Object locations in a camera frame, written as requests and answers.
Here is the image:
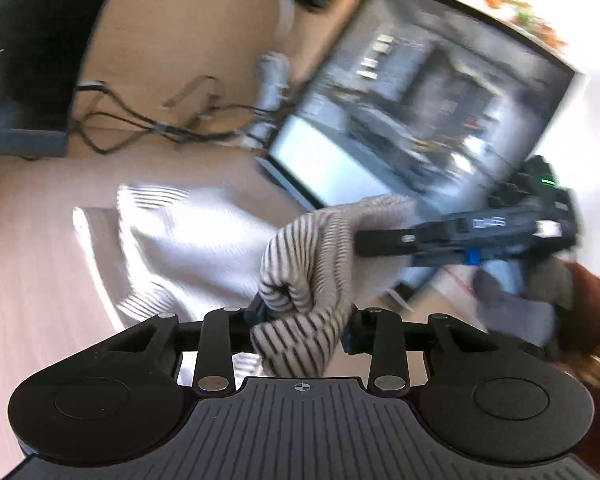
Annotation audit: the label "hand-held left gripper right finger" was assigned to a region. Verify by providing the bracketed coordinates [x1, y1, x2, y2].
[341, 309, 503, 396]

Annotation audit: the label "beige striped knit garment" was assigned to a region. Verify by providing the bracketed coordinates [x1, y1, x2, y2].
[72, 184, 423, 378]

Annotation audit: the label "white glass-sided computer case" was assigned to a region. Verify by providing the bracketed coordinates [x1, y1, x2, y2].
[256, 0, 590, 311]

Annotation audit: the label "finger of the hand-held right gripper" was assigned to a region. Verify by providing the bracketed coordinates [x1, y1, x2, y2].
[355, 214, 469, 267]

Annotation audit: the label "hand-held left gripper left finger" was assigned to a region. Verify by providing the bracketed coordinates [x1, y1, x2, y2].
[97, 294, 270, 396]

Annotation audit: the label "orange artificial flowers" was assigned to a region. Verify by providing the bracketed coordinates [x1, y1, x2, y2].
[455, 0, 568, 53]

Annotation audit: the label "bundle of black cables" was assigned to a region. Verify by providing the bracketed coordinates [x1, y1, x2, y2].
[72, 76, 281, 156]

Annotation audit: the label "white box with red print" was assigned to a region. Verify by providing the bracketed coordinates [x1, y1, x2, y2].
[387, 262, 481, 313]

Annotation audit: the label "person's right hand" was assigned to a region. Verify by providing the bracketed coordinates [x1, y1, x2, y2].
[472, 256, 576, 358]

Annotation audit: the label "white power cable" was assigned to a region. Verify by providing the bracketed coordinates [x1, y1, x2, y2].
[245, 0, 306, 153]

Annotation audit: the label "black curved monitor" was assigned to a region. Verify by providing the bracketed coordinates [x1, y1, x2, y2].
[0, 0, 128, 158]

